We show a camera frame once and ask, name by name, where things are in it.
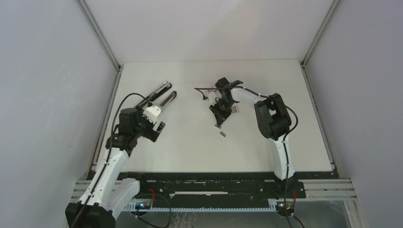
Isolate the black stapler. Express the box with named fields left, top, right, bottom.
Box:
left=136, top=81, right=172, bottom=107

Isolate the aluminium frame rail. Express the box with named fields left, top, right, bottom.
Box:
left=70, top=180, right=358, bottom=212

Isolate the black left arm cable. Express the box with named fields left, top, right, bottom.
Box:
left=69, top=93, right=147, bottom=228

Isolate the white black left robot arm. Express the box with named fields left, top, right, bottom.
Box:
left=65, top=105, right=165, bottom=228

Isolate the red staple box tray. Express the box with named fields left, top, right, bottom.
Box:
left=231, top=106, right=239, bottom=113

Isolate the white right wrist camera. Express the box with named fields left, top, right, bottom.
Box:
left=207, top=89, right=221, bottom=105

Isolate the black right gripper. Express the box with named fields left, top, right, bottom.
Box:
left=211, top=98, right=236, bottom=126

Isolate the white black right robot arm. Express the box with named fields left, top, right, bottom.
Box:
left=204, top=77, right=295, bottom=198

